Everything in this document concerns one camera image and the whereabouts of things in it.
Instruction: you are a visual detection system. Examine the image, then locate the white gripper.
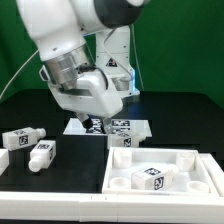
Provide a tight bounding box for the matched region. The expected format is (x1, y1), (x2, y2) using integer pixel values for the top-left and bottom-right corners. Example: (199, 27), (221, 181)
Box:
(48, 71), (123, 134)

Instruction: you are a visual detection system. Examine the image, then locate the white square table top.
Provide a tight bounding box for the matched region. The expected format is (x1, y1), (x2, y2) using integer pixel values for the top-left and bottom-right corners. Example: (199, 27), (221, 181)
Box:
(102, 147), (219, 196)

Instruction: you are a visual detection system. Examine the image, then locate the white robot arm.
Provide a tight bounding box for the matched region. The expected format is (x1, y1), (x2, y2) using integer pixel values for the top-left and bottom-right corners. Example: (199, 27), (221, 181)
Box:
(16, 0), (145, 134)

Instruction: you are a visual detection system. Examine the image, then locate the white marker tag sheet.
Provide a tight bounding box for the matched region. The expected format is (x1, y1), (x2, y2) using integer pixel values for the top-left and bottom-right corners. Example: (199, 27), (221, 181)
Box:
(63, 118), (152, 137)

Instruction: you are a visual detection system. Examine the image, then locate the grey cable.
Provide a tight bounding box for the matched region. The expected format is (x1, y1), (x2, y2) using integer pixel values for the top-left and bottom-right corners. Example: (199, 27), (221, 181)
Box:
(0, 49), (40, 101)

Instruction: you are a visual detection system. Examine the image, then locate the white left fence rail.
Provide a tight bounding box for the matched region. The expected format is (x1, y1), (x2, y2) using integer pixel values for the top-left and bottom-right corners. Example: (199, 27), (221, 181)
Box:
(0, 149), (9, 176)

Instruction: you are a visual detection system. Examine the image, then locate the white front fence rail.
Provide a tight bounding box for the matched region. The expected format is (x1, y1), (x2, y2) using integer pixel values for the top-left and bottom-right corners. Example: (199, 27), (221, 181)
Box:
(0, 192), (224, 224)

